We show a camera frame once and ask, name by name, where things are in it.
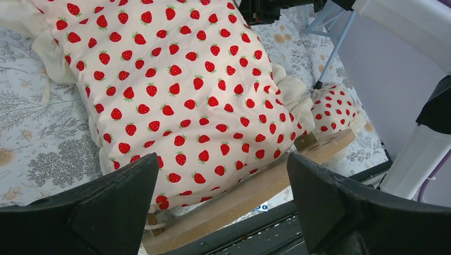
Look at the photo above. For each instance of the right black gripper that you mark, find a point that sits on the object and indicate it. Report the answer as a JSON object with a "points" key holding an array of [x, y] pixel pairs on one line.
{"points": [[261, 12]]}

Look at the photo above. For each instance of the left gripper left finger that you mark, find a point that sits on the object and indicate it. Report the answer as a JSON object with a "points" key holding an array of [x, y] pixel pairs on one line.
{"points": [[104, 216]]}

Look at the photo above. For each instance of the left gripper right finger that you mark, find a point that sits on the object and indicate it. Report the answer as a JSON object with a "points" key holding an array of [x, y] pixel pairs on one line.
{"points": [[380, 223]]}

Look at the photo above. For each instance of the wooden pet bed frame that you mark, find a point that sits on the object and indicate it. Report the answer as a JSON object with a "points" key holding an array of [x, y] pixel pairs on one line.
{"points": [[207, 217]]}

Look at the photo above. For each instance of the large strawberry print cushion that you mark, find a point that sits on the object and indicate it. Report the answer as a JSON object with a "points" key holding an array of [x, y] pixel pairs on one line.
{"points": [[187, 80]]}

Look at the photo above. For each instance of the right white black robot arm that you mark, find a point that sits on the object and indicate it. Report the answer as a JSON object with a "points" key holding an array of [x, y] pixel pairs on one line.
{"points": [[387, 77]]}

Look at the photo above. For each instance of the blue toy brick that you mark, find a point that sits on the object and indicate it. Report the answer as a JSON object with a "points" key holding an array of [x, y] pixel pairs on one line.
{"points": [[264, 207]]}

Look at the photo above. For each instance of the floral table mat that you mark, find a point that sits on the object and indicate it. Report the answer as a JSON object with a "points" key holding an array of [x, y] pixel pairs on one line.
{"points": [[47, 148]]}

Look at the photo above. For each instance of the small strawberry print pillow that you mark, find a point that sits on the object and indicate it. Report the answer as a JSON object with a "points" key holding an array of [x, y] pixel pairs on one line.
{"points": [[334, 110]]}

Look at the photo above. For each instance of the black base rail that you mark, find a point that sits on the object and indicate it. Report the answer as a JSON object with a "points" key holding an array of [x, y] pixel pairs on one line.
{"points": [[280, 230]]}

